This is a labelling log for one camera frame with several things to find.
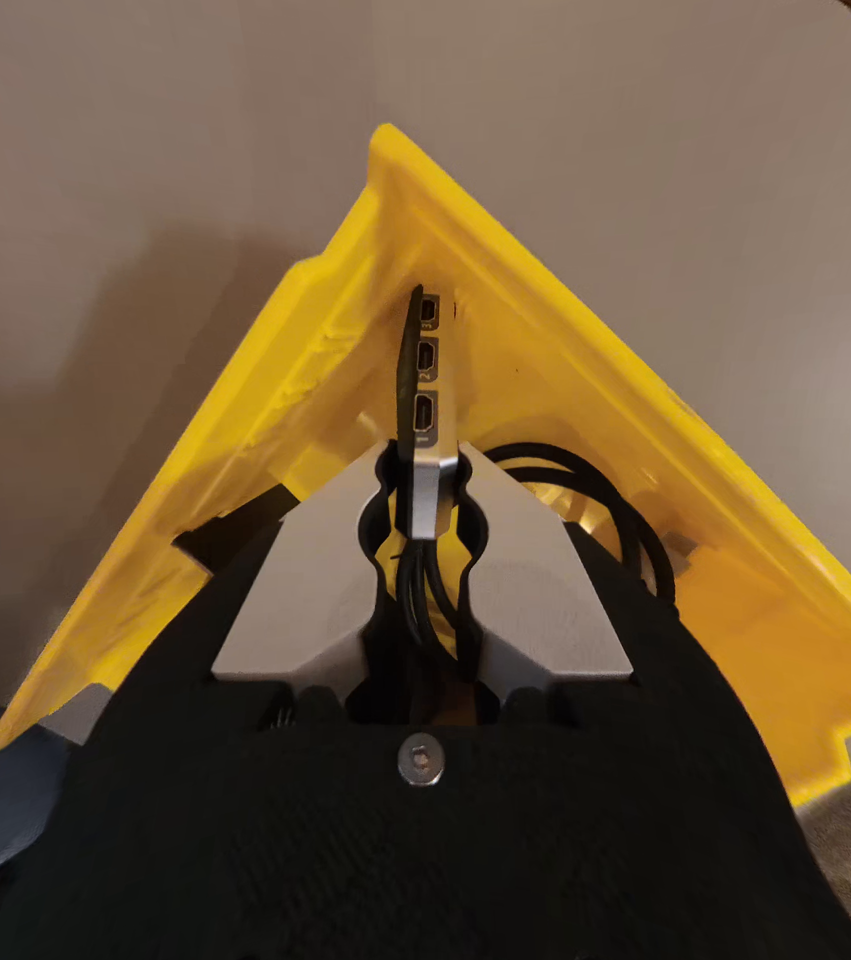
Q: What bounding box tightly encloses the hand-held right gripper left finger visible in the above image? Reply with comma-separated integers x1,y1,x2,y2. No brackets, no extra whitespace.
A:
211,441,400,706

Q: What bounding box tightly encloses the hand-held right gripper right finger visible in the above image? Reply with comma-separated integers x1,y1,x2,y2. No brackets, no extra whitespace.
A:
457,441,637,710

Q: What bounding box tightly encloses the black USB hub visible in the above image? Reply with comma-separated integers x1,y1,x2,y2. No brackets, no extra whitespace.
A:
394,283,464,543

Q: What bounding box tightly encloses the yellow bin with black divider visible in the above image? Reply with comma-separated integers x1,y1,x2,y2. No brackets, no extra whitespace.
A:
0,122,851,807

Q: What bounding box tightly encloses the black divider panel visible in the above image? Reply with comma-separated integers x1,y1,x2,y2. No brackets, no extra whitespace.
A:
170,483,295,579

